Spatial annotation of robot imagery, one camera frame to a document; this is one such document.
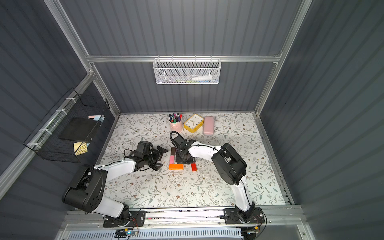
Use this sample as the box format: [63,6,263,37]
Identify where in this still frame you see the pastel sticky notes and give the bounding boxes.
[88,115,105,122]

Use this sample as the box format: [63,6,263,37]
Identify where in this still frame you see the black notebook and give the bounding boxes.
[59,118,102,143]

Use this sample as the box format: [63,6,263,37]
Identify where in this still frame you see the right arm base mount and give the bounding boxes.
[223,208,266,225]

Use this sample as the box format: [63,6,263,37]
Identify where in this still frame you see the pink pen cup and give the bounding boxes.
[170,122,183,133]

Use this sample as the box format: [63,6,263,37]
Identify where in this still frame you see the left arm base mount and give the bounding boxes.
[103,209,146,228]

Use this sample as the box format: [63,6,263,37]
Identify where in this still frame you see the black wire wall basket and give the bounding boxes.
[24,92,110,163]

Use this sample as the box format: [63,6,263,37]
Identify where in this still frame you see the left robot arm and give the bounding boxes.
[62,141,168,219]

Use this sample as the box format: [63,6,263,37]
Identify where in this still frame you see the pink pencil case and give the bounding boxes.
[203,116,215,136]

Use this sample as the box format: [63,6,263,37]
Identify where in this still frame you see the white mesh wall basket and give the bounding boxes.
[153,58,222,85]

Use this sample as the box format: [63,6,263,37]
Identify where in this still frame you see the red block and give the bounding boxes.
[191,163,197,172]

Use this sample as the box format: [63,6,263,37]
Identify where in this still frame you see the floral table mat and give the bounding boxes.
[101,113,286,209]

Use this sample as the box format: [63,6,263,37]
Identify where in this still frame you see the orange block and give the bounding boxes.
[169,164,184,170]

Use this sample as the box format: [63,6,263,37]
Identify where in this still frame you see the yellow alarm clock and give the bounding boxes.
[184,114,204,133]

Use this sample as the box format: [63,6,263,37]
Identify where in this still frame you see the pink block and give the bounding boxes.
[169,155,175,165]

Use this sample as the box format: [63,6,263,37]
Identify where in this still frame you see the yellow sticky notes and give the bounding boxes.
[74,142,90,156]

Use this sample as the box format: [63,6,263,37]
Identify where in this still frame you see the white bottle in basket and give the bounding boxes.
[192,75,213,82]

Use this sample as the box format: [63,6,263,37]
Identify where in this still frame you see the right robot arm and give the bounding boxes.
[170,131,256,223]

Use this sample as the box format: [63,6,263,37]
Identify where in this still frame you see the aluminium rail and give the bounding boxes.
[60,205,308,231]

